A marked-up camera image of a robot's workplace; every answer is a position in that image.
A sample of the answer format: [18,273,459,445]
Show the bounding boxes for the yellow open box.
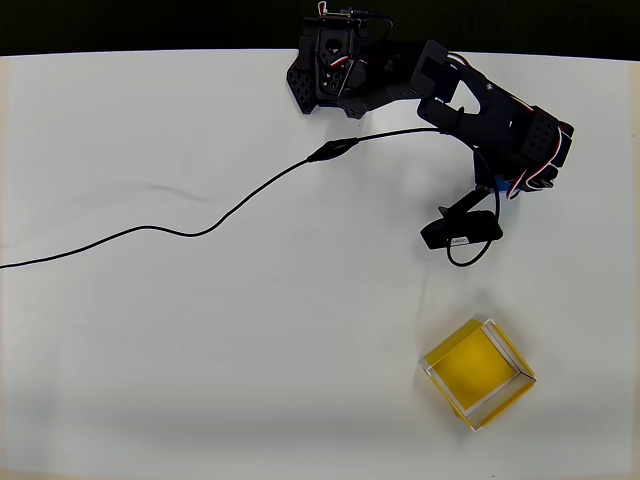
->
[418,313,539,433]

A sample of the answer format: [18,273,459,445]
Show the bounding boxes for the black webcam on gripper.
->
[419,188,504,252]

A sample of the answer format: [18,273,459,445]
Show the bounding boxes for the black power cable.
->
[344,5,395,40]

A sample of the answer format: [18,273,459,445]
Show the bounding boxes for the black webcam cable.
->
[0,127,503,269]

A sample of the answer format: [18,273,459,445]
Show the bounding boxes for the blue block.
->
[492,174,522,200]

